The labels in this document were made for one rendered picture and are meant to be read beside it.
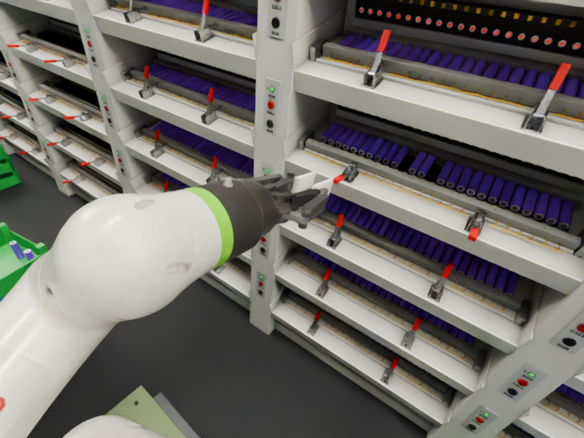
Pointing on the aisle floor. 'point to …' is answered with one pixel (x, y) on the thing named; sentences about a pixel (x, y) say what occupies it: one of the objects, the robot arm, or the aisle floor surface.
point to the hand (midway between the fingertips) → (313, 186)
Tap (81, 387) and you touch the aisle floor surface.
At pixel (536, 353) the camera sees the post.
